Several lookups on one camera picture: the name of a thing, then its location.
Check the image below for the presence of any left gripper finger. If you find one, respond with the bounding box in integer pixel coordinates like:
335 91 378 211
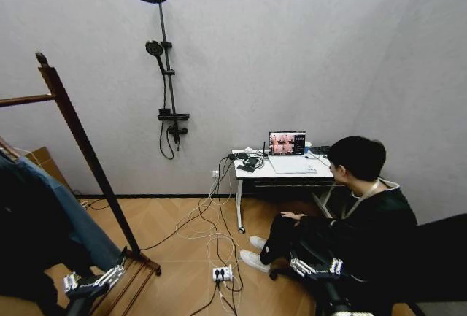
93 245 129 288
62 271 81 293

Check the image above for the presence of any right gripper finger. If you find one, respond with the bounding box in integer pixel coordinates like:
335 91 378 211
287 250 312 279
328 256 344 276

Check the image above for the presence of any black garment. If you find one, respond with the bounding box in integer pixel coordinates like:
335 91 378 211
0 169 94 316

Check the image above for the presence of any blue garment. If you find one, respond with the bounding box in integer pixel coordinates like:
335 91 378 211
0 153 122 270

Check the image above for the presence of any wooden clothes hanger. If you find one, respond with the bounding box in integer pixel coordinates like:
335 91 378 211
0 135 27 163

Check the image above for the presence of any white shoe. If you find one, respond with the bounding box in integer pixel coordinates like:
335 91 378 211
249 235 268 251
239 249 271 273

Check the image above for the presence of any person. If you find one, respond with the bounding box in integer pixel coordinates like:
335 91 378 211
259 135 419 316

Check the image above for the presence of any white power strip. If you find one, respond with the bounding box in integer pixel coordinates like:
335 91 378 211
212 264 234 282

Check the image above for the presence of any white desk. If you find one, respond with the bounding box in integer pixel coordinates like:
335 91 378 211
231 147 342 235

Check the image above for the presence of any open silver laptop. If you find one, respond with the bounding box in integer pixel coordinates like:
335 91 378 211
268 130 318 176

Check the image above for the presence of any large black furniture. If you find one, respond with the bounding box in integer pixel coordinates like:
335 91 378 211
415 212 467 304

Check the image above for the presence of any black router with antenna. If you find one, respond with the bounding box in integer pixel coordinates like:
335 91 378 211
236 141 269 166

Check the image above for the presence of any cardboard box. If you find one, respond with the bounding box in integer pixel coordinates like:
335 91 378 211
21 146 74 193

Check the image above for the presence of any wooden clothes rack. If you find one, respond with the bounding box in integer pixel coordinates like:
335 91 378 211
0 52 162 316

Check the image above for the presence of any black shower mixer tap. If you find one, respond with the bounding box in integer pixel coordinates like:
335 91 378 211
166 123 189 152

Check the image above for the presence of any black shower shelf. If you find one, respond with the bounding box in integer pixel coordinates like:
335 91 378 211
157 109 191 122

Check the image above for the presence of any black hand shower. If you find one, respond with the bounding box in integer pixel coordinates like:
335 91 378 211
144 39 167 74

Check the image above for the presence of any black floor cable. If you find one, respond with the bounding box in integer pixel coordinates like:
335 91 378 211
82 155 244 316

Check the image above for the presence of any white floor cable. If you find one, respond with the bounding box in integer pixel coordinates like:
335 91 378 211
175 158 242 316

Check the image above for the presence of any black shower hose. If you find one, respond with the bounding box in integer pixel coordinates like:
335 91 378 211
158 71 176 161

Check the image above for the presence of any black shower rail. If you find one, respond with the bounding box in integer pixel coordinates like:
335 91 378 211
157 1 180 112

